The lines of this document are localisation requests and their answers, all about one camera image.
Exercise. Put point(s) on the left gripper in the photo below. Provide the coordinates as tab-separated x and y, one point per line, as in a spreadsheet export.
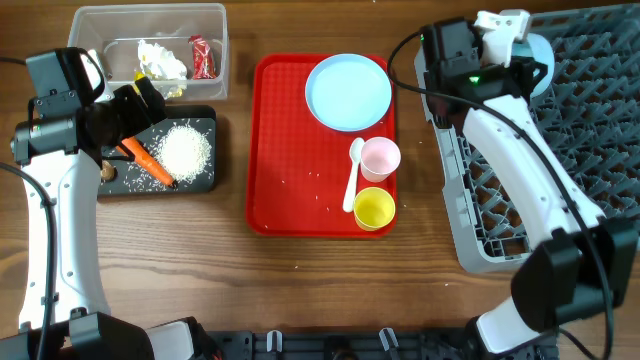
140	119

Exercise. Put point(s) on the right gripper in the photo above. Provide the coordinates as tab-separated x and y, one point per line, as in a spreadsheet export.
520	67

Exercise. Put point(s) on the light blue bowl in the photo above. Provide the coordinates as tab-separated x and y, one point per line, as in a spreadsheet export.
537	47

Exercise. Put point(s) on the yellow snack wrapper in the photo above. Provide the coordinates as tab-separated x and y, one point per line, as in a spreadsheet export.
167	91

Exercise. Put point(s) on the orange carrot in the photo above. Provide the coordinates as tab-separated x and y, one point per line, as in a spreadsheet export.
133	148

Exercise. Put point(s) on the white tissue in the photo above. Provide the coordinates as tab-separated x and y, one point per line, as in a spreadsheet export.
158	63

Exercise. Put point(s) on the pile of white rice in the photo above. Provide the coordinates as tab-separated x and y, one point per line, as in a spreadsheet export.
182	152

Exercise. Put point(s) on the brown walnut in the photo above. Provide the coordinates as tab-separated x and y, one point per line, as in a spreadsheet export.
108	172

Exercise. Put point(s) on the red candy wrapper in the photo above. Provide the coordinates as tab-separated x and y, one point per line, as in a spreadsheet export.
204	65

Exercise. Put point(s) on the pink cup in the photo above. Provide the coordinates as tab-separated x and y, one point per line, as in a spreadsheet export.
380	157

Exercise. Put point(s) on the large light blue plate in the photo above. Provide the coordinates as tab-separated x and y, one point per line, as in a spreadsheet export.
348	92

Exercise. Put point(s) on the yellow cup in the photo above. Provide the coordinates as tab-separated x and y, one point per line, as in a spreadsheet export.
374	208

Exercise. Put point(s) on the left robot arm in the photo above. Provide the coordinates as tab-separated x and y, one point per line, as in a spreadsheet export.
58	153

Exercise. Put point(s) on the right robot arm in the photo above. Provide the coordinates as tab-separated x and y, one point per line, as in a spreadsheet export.
480	78

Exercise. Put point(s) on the grey dishwasher rack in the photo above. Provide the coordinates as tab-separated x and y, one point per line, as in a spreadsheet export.
589	116

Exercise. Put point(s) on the clear plastic waste bin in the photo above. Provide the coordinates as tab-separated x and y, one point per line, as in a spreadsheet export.
115	30

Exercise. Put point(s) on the black rectangular tray bin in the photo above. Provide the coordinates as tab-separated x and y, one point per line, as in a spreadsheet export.
200	185

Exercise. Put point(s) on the red serving tray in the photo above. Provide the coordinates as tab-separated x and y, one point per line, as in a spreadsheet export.
298	168

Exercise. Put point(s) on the white plastic spoon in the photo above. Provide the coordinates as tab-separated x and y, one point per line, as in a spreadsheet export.
355	157

